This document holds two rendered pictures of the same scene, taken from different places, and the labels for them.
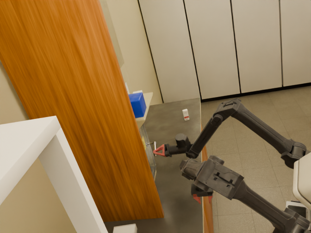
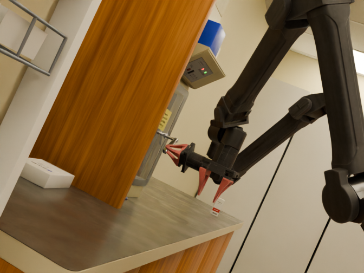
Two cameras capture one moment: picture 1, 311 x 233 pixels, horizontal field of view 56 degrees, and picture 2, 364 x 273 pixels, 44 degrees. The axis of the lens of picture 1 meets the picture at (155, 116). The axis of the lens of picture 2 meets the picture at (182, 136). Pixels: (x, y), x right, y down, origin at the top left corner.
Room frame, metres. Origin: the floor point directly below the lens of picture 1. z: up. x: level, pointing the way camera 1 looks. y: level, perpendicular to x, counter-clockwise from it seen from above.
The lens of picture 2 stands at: (-0.18, -0.06, 1.19)
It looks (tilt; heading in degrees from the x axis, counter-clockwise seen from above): 1 degrees up; 3
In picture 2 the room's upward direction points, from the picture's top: 25 degrees clockwise
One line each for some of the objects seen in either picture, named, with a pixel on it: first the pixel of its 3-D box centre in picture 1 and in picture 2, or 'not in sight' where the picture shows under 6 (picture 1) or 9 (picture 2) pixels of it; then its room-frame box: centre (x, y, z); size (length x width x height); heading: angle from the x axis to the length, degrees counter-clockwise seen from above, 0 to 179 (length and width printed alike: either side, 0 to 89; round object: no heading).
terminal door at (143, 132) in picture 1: (144, 156); (154, 133); (1.41, 0.12, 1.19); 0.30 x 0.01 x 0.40; 166
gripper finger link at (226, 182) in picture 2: (205, 195); (216, 184); (1.04, -0.13, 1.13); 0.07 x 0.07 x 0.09; 76
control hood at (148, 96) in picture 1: (141, 114); (198, 69); (1.40, 0.07, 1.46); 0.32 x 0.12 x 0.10; 166
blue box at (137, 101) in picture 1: (133, 105); (205, 36); (1.32, 0.09, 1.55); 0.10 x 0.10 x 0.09; 76
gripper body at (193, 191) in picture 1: (201, 184); (223, 158); (1.04, -0.12, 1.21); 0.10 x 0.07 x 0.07; 76
